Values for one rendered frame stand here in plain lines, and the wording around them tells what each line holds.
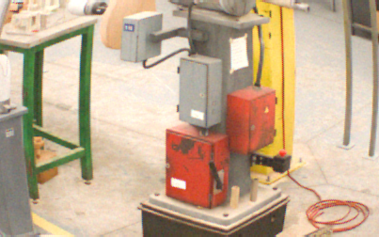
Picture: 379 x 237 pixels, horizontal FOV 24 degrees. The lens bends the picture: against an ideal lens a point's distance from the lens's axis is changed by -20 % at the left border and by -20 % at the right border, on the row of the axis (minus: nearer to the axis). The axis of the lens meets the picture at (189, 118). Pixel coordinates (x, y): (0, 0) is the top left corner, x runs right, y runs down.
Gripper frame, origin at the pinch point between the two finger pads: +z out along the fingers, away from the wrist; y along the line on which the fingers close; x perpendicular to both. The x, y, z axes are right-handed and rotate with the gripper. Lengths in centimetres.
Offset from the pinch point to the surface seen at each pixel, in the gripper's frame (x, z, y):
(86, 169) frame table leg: -96, -51, -39
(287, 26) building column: -10, 13, -121
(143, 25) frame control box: -2.5, 27.8, 18.9
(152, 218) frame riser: -91, 28, 1
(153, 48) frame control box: -13.5, 27.9, 10.1
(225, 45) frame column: -8, 54, -4
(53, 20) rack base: -11, -64, -9
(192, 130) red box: -47, 42, -3
